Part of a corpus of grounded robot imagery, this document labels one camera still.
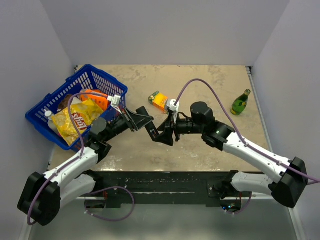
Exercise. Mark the orange carton box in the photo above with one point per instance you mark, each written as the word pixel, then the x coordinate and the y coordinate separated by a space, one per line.
pixel 100 98

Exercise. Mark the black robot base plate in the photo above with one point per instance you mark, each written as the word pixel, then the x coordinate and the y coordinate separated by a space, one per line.
pixel 117 188

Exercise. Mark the white plastic bottle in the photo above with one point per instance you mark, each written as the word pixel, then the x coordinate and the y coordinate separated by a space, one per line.
pixel 49 114

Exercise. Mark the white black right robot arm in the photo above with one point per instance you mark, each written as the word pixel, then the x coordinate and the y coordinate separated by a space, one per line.
pixel 282 178

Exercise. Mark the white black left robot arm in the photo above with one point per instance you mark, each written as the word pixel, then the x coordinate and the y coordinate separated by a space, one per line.
pixel 45 194

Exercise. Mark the black remote control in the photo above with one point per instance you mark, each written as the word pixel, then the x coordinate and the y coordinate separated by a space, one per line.
pixel 152 131

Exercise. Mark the green glass bottle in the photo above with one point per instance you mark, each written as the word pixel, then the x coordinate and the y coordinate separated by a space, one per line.
pixel 240 104

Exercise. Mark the orange yellow battery pack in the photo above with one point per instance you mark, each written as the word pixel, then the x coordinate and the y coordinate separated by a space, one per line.
pixel 158 100

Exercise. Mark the blue plastic basket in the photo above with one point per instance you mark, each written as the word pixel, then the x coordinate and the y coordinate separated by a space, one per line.
pixel 87 77

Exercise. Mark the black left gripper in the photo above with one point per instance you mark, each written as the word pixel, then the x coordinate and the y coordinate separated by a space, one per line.
pixel 135 121

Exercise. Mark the yellow chips bag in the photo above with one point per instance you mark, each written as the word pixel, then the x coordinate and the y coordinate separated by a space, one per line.
pixel 83 114

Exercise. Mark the brown white package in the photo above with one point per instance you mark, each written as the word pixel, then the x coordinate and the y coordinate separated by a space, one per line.
pixel 64 103

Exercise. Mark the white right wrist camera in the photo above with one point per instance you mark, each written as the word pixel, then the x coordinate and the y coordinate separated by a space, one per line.
pixel 172 105

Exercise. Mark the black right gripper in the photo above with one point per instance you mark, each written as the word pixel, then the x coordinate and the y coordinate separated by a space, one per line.
pixel 166 136

